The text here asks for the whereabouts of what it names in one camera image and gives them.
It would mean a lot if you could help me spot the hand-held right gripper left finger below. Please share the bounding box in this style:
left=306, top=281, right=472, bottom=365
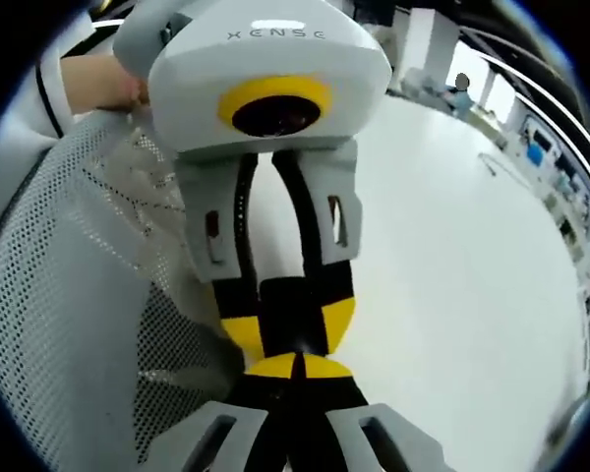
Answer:
left=174, top=353, right=301, bottom=472

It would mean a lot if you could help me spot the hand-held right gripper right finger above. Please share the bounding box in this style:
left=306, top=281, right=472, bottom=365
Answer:
left=298, top=353, right=457, bottom=472

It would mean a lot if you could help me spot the black remote control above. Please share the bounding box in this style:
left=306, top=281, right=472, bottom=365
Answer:
left=258, top=274, right=328, bottom=365

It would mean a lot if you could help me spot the person's left hand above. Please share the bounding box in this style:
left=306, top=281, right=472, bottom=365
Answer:
left=61, top=55, right=153, bottom=115

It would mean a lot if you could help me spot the white mesh laundry bag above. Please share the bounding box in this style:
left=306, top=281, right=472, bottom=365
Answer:
left=0, top=110, right=250, bottom=472

